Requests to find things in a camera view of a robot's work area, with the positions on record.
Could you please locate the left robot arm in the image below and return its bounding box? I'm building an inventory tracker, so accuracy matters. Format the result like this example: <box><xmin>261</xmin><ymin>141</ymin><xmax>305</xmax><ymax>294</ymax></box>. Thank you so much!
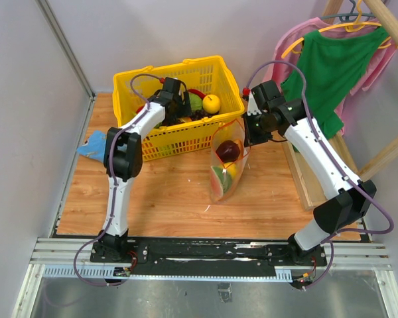
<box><xmin>91</xmin><ymin>77</ymin><xmax>192</xmax><ymax>262</ymax></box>

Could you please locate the wooden clothes rack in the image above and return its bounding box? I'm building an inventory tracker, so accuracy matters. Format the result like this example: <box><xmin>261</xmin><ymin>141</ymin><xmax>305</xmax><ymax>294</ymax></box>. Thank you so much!
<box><xmin>274</xmin><ymin>17</ymin><xmax>398</xmax><ymax>216</ymax></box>

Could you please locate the red chili pepper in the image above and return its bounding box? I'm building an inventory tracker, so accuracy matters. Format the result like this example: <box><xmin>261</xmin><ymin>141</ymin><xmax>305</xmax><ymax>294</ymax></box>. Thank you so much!
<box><xmin>188</xmin><ymin>88</ymin><xmax>206</xmax><ymax>99</ymax></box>

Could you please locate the papaya half slice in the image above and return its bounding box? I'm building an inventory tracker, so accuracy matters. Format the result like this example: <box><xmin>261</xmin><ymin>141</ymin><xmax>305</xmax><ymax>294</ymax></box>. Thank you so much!
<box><xmin>234</xmin><ymin>139</ymin><xmax>245</xmax><ymax>158</ymax></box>

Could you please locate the yellow apple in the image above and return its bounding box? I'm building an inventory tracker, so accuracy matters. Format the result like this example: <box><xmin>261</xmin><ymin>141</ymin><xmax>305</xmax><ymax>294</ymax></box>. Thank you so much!
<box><xmin>202</xmin><ymin>94</ymin><xmax>221</xmax><ymax>114</ymax></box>

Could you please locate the grey clothes hanger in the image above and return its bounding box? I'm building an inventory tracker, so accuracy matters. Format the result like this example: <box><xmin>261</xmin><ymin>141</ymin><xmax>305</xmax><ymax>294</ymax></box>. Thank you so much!
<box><xmin>320</xmin><ymin>1</ymin><xmax>359</xmax><ymax>24</ymax></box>

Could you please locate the dark mangosteen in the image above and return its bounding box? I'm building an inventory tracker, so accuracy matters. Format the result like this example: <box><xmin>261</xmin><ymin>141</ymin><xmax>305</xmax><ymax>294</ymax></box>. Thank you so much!
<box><xmin>216</xmin><ymin>140</ymin><xmax>241</xmax><ymax>163</ymax></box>

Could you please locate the pink shirt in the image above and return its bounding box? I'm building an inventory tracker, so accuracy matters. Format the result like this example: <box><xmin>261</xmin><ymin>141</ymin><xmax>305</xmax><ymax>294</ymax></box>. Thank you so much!
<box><xmin>264</xmin><ymin>18</ymin><xmax>397</xmax><ymax>133</ymax></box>

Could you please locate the green tank top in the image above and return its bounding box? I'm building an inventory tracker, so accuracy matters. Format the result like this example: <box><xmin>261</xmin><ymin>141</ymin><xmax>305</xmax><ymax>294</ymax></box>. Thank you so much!
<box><xmin>297</xmin><ymin>26</ymin><xmax>388</xmax><ymax>139</ymax></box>

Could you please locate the watermelon slice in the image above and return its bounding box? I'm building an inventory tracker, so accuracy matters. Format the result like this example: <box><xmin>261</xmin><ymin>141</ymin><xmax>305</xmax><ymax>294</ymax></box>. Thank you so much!
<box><xmin>210</xmin><ymin>166</ymin><xmax>233</xmax><ymax>198</ymax></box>

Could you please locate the yellow clothes hanger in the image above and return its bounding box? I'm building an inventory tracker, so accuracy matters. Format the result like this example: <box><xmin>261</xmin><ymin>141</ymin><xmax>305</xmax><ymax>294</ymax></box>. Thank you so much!
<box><xmin>281</xmin><ymin>1</ymin><xmax>382</xmax><ymax>59</ymax></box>

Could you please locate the dark grape bunch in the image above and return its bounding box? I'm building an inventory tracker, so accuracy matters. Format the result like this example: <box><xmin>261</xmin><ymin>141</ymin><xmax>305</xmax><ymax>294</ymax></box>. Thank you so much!
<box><xmin>190</xmin><ymin>109</ymin><xmax>213</xmax><ymax>121</ymax></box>

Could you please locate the yellow lemon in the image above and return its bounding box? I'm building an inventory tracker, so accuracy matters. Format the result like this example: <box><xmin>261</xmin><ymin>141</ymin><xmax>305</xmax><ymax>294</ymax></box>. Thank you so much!
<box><xmin>222</xmin><ymin>162</ymin><xmax>238</xmax><ymax>178</ymax></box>

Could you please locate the blue cloth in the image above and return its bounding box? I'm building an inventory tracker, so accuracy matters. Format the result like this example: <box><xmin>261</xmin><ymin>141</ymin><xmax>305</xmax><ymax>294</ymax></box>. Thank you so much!
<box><xmin>76</xmin><ymin>131</ymin><xmax>106</xmax><ymax>163</ymax></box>

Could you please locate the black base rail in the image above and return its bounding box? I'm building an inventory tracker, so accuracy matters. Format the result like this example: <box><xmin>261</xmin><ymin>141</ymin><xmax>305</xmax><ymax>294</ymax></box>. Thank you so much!
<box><xmin>90</xmin><ymin>237</ymin><xmax>327</xmax><ymax>278</ymax></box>

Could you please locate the aluminium frame post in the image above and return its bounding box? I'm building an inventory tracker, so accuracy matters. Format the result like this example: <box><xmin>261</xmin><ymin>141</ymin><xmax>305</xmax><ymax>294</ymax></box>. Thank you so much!
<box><xmin>35</xmin><ymin>0</ymin><xmax>96</xmax><ymax>99</ymax></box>

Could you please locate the clear zip top bag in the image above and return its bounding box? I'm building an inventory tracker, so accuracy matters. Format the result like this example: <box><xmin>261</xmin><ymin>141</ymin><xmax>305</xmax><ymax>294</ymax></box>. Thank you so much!
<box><xmin>210</xmin><ymin>119</ymin><xmax>251</xmax><ymax>203</ymax></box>

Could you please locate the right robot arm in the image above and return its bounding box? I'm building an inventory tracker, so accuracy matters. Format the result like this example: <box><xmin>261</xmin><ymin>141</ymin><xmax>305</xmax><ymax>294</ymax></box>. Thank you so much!
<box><xmin>242</xmin><ymin>80</ymin><xmax>376</xmax><ymax>265</ymax></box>

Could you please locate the yellow plastic basket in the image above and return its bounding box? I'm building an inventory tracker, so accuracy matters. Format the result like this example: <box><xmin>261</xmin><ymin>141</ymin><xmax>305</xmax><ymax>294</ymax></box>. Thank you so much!
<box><xmin>112</xmin><ymin>55</ymin><xmax>245</xmax><ymax>161</ymax></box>

